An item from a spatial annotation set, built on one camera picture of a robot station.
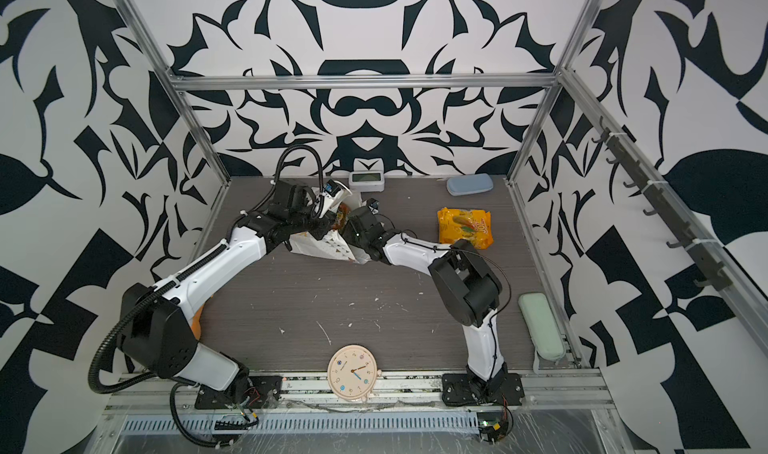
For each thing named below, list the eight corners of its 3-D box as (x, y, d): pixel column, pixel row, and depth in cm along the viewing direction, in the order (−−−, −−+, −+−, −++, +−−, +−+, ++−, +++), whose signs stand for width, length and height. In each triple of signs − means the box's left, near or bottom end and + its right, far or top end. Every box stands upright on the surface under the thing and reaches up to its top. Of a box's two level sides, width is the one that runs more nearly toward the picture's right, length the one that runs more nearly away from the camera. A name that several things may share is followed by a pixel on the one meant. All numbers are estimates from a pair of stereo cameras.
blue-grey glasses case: (450, 196, 115) (451, 192, 114) (444, 182, 120) (444, 177, 119) (494, 190, 118) (496, 185, 116) (486, 176, 123) (488, 171, 121)
